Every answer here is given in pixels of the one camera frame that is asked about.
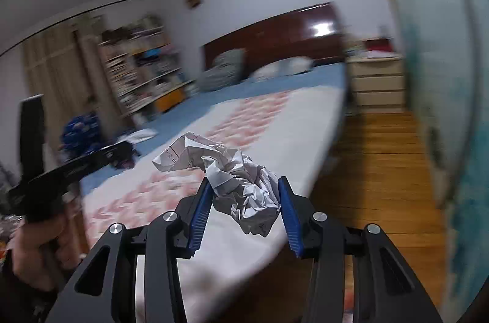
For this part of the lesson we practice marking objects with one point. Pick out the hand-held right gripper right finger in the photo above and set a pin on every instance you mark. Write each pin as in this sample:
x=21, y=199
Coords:
x=290, y=220

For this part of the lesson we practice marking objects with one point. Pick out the red item on dresser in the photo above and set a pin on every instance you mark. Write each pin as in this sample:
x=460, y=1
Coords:
x=378, y=46

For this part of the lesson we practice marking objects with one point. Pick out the blue bed sheet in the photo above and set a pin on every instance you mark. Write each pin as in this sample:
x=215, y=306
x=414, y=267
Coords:
x=191, y=109

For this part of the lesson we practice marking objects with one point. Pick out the person's left hand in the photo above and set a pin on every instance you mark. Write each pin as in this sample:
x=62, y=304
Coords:
x=38, y=254

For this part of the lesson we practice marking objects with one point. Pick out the grey striped pillow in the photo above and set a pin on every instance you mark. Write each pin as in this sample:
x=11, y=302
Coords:
x=223, y=71

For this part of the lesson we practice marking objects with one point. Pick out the white and blue pillow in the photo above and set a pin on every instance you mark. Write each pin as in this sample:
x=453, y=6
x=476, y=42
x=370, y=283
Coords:
x=282, y=68

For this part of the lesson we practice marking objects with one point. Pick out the black curtain rod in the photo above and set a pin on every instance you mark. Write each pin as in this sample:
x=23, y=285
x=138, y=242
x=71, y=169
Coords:
x=76, y=15

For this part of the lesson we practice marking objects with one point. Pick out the white blanket with pink pattern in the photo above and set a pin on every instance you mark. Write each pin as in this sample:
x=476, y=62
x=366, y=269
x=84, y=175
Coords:
x=267, y=128

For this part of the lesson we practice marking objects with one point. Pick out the printed white paper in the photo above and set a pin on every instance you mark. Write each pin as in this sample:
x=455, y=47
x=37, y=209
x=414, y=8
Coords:
x=237, y=189

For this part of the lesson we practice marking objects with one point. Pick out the orange box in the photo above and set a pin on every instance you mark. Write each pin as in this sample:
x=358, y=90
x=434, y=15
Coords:
x=170, y=100

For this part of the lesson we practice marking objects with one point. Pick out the blue patterned bag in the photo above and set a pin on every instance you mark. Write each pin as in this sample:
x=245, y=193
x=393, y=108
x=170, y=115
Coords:
x=82, y=132

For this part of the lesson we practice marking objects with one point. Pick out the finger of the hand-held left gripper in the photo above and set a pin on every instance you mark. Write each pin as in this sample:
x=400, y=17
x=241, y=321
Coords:
x=99, y=160

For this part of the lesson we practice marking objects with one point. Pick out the white bookshelf with books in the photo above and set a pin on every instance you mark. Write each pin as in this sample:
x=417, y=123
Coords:
x=141, y=67

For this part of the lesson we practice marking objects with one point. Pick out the person's left forearm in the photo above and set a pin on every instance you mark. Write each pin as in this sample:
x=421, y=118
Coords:
x=19, y=300

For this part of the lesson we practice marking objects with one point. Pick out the beige curtains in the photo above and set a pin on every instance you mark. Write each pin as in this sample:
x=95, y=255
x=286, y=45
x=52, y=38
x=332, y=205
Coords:
x=57, y=71

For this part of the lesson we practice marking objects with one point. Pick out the cream drawer dresser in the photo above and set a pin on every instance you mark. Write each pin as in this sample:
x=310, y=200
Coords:
x=378, y=86

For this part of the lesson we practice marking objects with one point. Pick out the dark red wooden headboard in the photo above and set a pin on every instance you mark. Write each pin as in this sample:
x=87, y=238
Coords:
x=275, y=32

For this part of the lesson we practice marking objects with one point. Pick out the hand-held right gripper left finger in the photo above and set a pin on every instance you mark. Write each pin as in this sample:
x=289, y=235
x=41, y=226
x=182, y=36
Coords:
x=200, y=216

